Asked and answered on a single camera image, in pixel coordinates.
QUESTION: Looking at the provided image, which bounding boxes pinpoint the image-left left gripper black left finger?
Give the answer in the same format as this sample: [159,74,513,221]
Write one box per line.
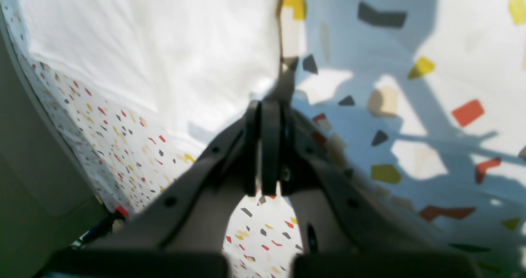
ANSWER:
[43,101,261,278]

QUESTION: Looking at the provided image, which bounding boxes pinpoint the image-left left gripper white right finger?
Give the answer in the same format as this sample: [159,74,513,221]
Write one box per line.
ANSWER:
[261,101,480,278]

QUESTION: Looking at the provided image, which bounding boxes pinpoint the white printed T-shirt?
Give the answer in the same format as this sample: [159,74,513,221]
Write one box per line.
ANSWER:
[17,0,280,144]

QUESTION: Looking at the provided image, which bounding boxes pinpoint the red clamp bottom left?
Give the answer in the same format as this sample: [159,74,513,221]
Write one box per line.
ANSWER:
[69,206,128,249]

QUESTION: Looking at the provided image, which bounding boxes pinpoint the terrazzo patterned tablecloth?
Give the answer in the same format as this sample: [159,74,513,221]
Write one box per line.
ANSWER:
[1,0,525,278]

